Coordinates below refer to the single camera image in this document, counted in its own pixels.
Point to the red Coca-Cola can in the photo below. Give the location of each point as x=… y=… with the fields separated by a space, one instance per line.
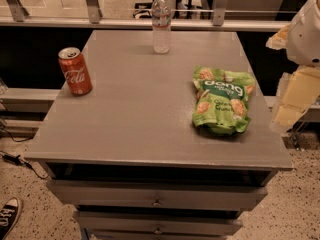
x=75 y=71

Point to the metal railing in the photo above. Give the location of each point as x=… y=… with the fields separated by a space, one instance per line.
x=228 y=15

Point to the green rice chip bag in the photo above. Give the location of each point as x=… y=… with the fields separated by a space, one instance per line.
x=222 y=100

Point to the clear plastic water bottle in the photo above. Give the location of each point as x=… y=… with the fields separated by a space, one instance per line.
x=161 y=24

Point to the grey drawer cabinet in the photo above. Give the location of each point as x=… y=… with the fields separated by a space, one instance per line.
x=128 y=157

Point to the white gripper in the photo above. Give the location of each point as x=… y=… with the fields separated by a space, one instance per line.
x=305 y=37

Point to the black and white sneaker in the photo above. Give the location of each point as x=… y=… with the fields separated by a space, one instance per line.
x=9 y=215

